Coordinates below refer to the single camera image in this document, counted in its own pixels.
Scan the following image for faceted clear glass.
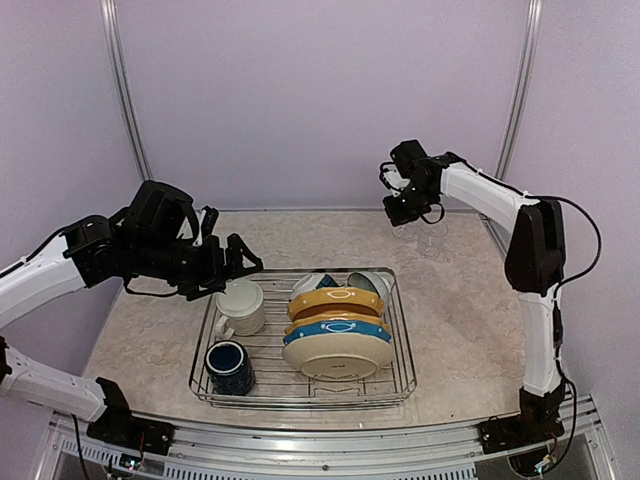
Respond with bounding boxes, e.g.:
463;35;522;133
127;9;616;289
392;223;418;242

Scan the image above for dark blue mug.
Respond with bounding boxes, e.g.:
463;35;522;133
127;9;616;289
205;340;255;396

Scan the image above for blue oval dish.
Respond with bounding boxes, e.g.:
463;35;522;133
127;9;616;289
283;320;392;345

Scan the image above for cream plate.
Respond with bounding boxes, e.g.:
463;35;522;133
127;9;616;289
282;333;394;382

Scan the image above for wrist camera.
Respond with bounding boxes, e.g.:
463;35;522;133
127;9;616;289
379;161;409;196
193;206;219;246

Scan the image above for pale green checked bowl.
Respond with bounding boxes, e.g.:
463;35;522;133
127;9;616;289
346;271;392;303

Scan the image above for frame post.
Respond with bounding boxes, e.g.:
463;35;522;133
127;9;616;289
496;0;543;180
100;0;153;181

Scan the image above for white ribbed mug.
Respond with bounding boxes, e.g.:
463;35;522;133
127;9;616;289
214;280;266;340

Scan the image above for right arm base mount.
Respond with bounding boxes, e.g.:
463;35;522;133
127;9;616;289
477;384;565;454

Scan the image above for wire dish rack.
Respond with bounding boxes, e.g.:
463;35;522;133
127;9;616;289
189;267;417;410

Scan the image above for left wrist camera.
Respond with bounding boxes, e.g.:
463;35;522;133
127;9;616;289
193;206;219;246

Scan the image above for right frame post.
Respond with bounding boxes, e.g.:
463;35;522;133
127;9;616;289
496;0;543;180

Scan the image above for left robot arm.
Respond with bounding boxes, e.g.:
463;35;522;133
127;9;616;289
1;180;263;445

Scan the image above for white blue-rimmed bowl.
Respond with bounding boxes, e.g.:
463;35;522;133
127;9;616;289
289;273;338;301

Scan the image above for tall clear glass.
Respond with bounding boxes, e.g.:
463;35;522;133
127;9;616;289
417;220;449;259

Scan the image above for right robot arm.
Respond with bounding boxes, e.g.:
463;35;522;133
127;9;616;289
379;140;578;444

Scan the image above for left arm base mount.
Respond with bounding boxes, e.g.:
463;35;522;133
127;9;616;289
87;377;175;456

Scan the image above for left frame post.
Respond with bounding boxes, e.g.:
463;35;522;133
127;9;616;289
100;0;153;181

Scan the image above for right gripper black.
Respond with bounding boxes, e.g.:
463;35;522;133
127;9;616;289
384;180;436;225

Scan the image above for upper yellow oval dish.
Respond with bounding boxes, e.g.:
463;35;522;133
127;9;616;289
288;287;385;321

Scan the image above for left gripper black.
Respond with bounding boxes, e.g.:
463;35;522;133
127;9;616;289
131;232;263;301

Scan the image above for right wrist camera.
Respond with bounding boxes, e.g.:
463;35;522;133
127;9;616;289
379;161;409;196

